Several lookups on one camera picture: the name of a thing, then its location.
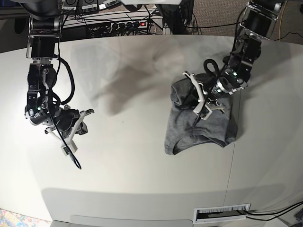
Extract black foot pedal left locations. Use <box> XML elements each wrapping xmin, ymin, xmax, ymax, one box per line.
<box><xmin>62</xmin><ymin>0</ymin><xmax>78</xmax><ymax>10</ymax></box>

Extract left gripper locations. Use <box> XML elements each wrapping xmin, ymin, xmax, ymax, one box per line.
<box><xmin>181</xmin><ymin>77</ymin><xmax>231</xmax><ymax>109</ymax></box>

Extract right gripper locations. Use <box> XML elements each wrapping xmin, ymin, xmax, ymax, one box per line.
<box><xmin>51</xmin><ymin>109</ymin><xmax>88</xmax><ymax>135</ymax></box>

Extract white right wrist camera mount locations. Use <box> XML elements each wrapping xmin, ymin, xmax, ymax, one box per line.
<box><xmin>45</xmin><ymin>105</ymin><xmax>94</xmax><ymax>156</ymax></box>

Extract black power strip red switch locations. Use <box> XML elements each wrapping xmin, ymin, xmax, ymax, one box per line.
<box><xmin>87</xmin><ymin>20</ymin><xmax>150</xmax><ymax>38</ymax></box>

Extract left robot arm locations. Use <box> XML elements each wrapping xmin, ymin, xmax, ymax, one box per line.
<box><xmin>184</xmin><ymin>0</ymin><xmax>285</xmax><ymax>111</ymax></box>

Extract black foot pedal right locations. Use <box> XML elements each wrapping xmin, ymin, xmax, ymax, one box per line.
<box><xmin>98</xmin><ymin>0</ymin><xmax>121</xmax><ymax>10</ymax></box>

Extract table cable grommet slot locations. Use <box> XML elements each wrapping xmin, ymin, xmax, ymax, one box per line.
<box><xmin>193</xmin><ymin>203</ymin><xmax>251</xmax><ymax>224</ymax></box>

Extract black foot pedal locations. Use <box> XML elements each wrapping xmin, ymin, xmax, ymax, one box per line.
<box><xmin>62</xmin><ymin>0</ymin><xmax>78</xmax><ymax>10</ymax></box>
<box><xmin>81</xmin><ymin>0</ymin><xmax>98</xmax><ymax>13</ymax></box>
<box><xmin>98</xmin><ymin>0</ymin><xmax>121</xmax><ymax>10</ymax></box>

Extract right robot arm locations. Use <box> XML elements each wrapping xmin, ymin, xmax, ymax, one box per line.
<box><xmin>20</xmin><ymin>0</ymin><xmax>92</xmax><ymax>138</ymax></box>

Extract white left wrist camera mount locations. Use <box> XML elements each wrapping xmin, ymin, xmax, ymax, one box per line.
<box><xmin>182</xmin><ymin>71</ymin><xmax>225</xmax><ymax>121</ymax></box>

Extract black foot pedal middle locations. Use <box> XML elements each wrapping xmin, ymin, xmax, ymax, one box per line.
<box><xmin>81</xmin><ymin>0</ymin><xmax>98</xmax><ymax>13</ymax></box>

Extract grey T-shirt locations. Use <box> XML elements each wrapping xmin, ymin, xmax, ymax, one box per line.
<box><xmin>164</xmin><ymin>76</ymin><xmax>238</xmax><ymax>155</ymax></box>

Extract black cables at table edge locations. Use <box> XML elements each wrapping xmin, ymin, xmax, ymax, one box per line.
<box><xmin>243</xmin><ymin>201</ymin><xmax>303</xmax><ymax>220</ymax></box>

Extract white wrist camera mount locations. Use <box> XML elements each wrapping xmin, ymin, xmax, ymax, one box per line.
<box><xmin>45</xmin><ymin>105</ymin><xmax>94</xmax><ymax>156</ymax></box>
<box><xmin>182</xmin><ymin>71</ymin><xmax>225</xmax><ymax>121</ymax></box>

